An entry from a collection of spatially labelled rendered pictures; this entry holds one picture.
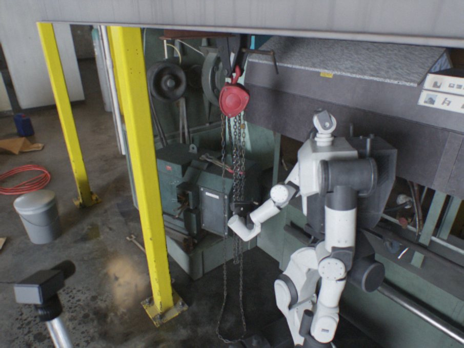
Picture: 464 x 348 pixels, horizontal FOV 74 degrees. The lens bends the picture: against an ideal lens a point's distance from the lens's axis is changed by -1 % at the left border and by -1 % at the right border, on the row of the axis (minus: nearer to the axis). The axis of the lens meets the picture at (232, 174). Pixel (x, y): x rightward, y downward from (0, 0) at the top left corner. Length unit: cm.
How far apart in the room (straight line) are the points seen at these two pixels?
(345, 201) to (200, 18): 67
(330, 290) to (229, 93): 96
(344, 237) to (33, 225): 255
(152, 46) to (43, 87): 515
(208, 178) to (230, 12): 125
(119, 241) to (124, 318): 82
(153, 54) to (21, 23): 504
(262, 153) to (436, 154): 130
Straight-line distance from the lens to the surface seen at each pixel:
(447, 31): 59
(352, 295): 215
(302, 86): 192
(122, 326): 226
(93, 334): 228
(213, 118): 286
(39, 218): 299
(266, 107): 213
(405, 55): 172
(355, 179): 91
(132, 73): 148
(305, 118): 192
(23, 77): 738
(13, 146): 536
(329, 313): 113
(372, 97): 169
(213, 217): 202
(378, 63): 170
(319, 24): 70
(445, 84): 158
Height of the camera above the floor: 173
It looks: 27 degrees down
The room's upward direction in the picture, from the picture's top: straight up
